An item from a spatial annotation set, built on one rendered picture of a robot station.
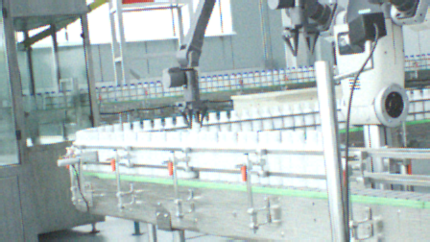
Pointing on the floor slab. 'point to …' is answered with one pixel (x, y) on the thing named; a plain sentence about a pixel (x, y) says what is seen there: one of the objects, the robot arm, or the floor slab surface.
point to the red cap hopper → (125, 36)
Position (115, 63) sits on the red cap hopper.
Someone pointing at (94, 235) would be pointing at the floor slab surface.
